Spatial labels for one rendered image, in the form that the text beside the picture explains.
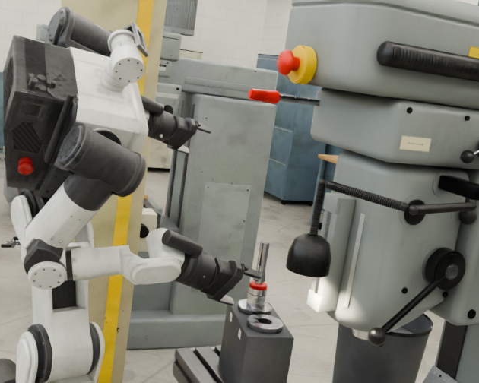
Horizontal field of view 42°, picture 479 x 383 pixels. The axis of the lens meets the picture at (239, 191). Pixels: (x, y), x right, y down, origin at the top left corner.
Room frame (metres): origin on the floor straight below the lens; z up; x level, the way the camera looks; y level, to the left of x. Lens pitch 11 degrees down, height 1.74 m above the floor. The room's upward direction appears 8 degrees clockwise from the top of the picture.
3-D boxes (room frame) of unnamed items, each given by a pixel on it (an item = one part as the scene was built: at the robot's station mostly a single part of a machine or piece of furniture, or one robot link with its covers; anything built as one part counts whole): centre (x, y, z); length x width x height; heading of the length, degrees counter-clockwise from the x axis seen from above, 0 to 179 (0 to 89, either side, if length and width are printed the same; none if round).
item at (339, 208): (1.07, -0.18, 1.45); 0.04 x 0.04 x 0.21; 27
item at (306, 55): (1.01, -0.07, 1.76); 0.06 x 0.02 x 0.06; 27
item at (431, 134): (1.13, -0.31, 1.68); 0.34 x 0.24 x 0.10; 117
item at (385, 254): (1.12, -0.28, 1.47); 0.21 x 0.19 x 0.32; 27
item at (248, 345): (1.49, -0.10, 1.04); 0.22 x 0.12 x 0.20; 15
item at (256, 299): (1.54, -0.08, 1.17); 0.05 x 0.05 x 0.05
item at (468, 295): (1.20, -0.45, 1.47); 0.24 x 0.19 x 0.26; 27
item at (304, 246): (0.99, -0.13, 1.46); 0.07 x 0.07 x 0.06
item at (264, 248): (1.54, -0.08, 1.26); 0.03 x 0.03 x 0.11
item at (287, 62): (1.00, -0.05, 1.76); 0.04 x 0.03 x 0.04; 27
